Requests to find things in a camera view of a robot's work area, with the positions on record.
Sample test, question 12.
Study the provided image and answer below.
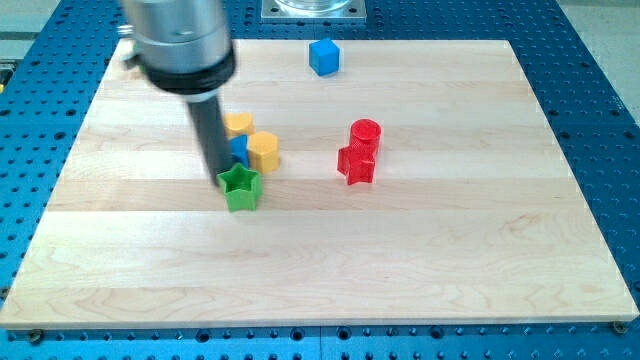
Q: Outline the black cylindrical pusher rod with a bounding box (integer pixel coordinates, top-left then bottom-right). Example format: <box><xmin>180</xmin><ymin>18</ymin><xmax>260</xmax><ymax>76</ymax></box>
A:
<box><xmin>187</xmin><ymin>95</ymin><xmax>234</xmax><ymax>187</ymax></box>

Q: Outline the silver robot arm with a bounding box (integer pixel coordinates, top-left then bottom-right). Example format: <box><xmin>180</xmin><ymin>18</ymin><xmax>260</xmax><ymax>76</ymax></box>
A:
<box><xmin>121</xmin><ymin>0</ymin><xmax>236</xmax><ymax>184</ymax></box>

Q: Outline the blue triangle block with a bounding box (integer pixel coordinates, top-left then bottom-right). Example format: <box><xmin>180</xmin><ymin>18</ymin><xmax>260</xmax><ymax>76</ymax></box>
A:
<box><xmin>229</xmin><ymin>134</ymin><xmax>249</xmax><ymax>168</ymax></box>

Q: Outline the yellow hexagon block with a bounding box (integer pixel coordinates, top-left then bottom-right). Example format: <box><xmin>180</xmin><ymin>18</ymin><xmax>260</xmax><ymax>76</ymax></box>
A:
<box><xmin>247</xmin><ymin>131</ymin><xmax>280</xmax><ymax>174</ymax></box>

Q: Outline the yellow heart block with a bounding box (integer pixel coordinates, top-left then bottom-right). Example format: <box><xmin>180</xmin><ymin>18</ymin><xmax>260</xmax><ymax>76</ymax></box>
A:
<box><xmin>223</xmin><ymin>112</ymin><xmax>255</xmax><ymax>139</ymax></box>

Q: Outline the green star block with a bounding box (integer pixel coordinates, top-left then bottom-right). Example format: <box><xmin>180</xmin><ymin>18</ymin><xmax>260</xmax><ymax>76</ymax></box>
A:
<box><xmin>217</xmin><ymin>163</ymin><xmax>262</xmax><ymax>212</ymax></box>

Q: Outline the blue cube block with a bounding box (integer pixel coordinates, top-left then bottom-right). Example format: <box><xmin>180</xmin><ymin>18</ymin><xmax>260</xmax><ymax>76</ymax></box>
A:
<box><xmin>308</xmin><ymin>38</ymin><xmax>340</xmax><ymax>76</ymax></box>

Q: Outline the red cylinder block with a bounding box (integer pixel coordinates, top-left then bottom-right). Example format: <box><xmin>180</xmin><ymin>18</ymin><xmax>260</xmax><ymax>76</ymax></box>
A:
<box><xmin>349</xmin><ymin>118</ymin><xmax>382</xmax><ymax>158</ymax></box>

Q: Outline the red star block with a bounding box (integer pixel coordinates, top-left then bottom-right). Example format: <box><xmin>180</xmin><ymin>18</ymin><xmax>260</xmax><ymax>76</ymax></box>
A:
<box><xmin>337</xmin><ymin>145</ymin><xmax>376</xmax><ymax>185</ymax></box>

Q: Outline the blue perforated table plate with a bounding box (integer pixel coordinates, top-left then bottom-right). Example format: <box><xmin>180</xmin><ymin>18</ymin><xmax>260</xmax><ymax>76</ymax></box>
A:
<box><xmin>1</xmin><ymin>0</ymin><xmax>639</xmax><ymax>359</ymax></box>

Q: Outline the wooden board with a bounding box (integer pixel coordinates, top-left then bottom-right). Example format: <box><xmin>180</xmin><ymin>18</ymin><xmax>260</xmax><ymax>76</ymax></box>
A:
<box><xmin>1</xmin><ymin>40</ymin><xmax>638</xmax><ymax>329</ymax></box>

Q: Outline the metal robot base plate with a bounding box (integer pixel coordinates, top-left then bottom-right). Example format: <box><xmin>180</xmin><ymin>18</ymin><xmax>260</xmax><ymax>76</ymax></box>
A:
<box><xmin>261</xmin><ymin>0</ymin><xmax>367</xmax><ymax>22</ymax></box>

